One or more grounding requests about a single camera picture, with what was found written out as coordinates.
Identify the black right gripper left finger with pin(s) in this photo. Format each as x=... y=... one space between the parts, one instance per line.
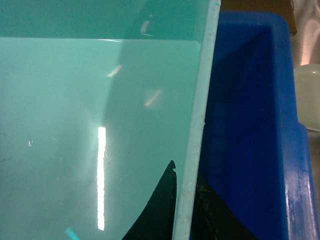
x=156 y=221

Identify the pale green round plate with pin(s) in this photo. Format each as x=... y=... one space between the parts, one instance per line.
x=307 y=92

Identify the large blue plastic bin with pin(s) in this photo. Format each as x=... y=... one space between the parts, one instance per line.
x=255 y=153

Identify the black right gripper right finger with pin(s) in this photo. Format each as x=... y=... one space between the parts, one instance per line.
x=211 y=217

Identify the brown cardboard box red print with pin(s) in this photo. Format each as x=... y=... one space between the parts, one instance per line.
x=284 y=8

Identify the teal plastic tray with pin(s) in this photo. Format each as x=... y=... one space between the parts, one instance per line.
x=97 y=97

